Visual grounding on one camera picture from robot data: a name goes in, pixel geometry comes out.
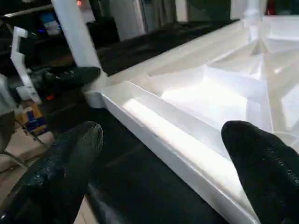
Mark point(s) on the cardboard box with blue print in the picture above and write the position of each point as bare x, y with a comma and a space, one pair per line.
30, 116

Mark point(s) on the white plastic table top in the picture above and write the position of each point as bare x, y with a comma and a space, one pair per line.
187, 98

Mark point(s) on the grey curtain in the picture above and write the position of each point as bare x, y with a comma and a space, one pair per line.
158, 11

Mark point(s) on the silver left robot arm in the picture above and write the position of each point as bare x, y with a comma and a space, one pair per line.
4, 93

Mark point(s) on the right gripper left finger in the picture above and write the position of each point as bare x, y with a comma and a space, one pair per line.
58, 177

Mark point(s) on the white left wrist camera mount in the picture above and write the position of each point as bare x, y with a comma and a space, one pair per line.
21, 60

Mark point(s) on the black work mat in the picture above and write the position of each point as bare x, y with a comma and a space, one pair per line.
140, 175

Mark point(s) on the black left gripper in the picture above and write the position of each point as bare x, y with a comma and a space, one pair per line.
49, 94

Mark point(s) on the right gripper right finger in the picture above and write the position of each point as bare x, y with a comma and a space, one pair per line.
268, 177

